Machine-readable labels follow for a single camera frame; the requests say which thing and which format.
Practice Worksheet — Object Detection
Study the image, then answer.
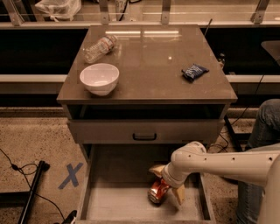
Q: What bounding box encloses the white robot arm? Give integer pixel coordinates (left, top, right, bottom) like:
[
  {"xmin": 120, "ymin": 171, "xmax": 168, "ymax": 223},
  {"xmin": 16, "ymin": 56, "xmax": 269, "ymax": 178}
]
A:
[{"xmin": 148, "ymin": 141, "xmax": 280, "ymax": 224}]

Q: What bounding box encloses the black drawer handle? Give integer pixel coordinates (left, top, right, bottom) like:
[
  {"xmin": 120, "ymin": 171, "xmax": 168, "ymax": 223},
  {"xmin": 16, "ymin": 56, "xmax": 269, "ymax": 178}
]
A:
[{"xmin": 132, "ymin": 133, "xmax": 157, "ymax": 141}]

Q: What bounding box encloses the metal railing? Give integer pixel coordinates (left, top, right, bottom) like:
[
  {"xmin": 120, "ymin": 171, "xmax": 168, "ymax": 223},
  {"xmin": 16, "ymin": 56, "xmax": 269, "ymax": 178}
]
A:
[{"xmin": 0, "ymin": 0, "xmax": 280, "ymax": 28}]

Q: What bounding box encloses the black pole on floor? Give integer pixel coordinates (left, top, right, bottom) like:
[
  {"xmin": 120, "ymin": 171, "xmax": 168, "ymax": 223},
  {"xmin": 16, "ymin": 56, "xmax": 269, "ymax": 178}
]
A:
[{"xmin": 17, "ymin": 161, "xmax": 50, "ymax": 224}]

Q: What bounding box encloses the blue chip bag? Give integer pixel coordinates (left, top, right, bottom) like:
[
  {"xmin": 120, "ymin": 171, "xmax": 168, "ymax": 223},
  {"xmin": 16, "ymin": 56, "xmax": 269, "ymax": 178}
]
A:
[{"xmin": 181, "ymin": 64, "xmax": 209, "ymax": 82}]

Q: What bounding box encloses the black cable on floor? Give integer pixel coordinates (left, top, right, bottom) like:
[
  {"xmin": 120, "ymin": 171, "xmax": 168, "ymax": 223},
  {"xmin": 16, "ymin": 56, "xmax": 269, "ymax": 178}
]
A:
[{"xmin": 0, "ymin": 148, "xmax": 68, "ymax": 224}]

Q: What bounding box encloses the closed top drawer front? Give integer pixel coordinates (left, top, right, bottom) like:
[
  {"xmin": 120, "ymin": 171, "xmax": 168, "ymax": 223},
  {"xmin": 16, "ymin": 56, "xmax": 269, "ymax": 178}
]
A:
[{"xmin": 68, "ymin": 119, "xmax": 224, "ymax": 144}]

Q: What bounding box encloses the clear plastic water bottle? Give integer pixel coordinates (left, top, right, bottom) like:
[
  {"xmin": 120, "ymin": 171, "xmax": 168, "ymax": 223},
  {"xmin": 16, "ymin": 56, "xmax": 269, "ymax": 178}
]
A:
[{"xmin": 83, "ymin": 35, "xmax": 117, "ymax": 64}]

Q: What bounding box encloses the blue tape cross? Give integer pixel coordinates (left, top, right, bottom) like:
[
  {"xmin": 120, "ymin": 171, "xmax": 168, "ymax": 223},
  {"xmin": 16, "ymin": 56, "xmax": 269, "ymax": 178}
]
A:
[{"xmin": 59, "ymin": 163, "xmax": 83, "ymax": 190}]

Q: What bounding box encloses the white bowl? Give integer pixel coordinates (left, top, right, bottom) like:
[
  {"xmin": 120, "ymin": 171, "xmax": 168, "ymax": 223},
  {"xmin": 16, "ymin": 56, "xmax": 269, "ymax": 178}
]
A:
[{"xmin": 80, "ymin": 63, "xmax": 119, "ymax": 96}]

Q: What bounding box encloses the grey cabinet with counter top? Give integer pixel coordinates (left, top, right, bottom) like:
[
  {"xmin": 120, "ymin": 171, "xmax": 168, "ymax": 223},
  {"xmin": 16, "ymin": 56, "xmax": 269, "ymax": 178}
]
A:
[{"xmin": 58, "ymin": 24, "xmax": 237, "ymax": 157}]

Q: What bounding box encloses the white plastic bag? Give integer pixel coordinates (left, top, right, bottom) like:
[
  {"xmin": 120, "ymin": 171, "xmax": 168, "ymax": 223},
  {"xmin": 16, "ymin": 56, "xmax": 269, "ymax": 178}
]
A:
[{"xmin": 35, "ymin": 0, "xmax": 81, "ymax": 22}]

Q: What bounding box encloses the open middle drawer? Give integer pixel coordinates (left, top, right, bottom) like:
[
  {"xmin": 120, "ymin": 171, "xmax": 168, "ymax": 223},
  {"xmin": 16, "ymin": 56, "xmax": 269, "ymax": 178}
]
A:
[{"xmin": 77, "ymin": 144, "xmax": 216, "ymax": 224}]

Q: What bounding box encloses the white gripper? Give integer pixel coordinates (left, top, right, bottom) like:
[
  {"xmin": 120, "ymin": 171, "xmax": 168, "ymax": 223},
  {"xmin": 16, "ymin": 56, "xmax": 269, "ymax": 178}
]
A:
[{"xmin": 149, "ymin": 163, "xmax": 186, "ymax": 205}]

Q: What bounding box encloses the crushed red coke can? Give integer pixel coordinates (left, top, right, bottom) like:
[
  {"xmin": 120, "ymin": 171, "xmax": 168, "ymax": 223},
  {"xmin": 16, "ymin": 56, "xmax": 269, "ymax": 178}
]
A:
[{"xmin": 148, "ymin": 178, "xmax": 170, "ymax": 204}]

